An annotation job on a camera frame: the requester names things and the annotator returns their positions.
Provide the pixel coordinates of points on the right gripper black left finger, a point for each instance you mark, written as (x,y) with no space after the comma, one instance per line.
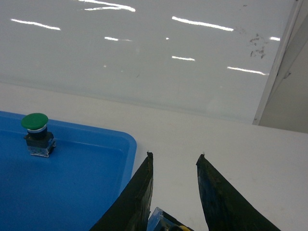
(130,211)

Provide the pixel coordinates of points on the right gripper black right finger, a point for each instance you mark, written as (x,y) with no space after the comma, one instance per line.
(225,209)

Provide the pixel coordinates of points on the blue plastic tray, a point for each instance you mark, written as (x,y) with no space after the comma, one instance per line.
(69,190)

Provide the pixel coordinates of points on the white whiteboard panel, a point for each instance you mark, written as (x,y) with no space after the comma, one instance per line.
(208,57)

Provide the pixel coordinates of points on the green push button switch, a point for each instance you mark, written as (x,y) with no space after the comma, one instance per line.
(40,141)

